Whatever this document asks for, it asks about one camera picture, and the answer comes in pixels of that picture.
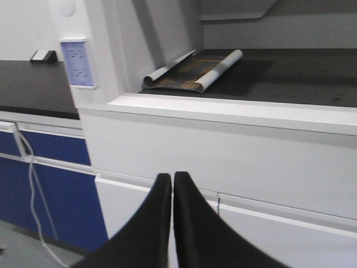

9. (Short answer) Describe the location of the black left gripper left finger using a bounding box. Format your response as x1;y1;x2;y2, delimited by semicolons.
73;173;172;267

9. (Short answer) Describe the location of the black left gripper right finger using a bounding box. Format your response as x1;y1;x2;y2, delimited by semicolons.
173;171;285;267

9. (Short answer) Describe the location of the rolled grey mat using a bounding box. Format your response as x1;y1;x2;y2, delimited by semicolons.
142;49;243;93

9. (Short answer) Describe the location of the blue lab bench cabinet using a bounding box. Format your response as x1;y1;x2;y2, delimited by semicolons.
1;60;108;251

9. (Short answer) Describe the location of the black desktop socket box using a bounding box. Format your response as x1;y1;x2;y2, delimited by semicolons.
30;50;58;65

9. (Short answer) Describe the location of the white hanging cable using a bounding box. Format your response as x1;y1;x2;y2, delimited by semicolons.
0;121;70;268

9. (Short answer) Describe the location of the wall socket panel blue-white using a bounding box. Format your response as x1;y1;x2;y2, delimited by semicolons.
60;39;96;89

